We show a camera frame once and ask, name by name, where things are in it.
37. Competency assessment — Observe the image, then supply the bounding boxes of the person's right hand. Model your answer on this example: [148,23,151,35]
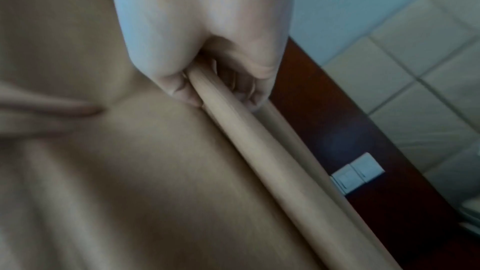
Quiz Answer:
[101,0,300,113]

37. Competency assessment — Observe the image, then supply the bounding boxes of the person's left hand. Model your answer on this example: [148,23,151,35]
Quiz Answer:
[0,79,105,145]

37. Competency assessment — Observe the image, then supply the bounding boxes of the brown curtain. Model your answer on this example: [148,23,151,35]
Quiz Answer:
[0,0,405,270]

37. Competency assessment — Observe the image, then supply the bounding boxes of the beige padded headboard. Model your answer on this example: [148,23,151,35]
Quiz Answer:
[322,0,480,206]

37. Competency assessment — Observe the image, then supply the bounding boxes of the dark red wooden wall panel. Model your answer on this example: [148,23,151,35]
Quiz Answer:
[266,35,480,270]

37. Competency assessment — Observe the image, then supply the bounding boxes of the white light switch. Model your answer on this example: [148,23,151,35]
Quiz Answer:
[329,163,364,197]
[349,152,387,183]

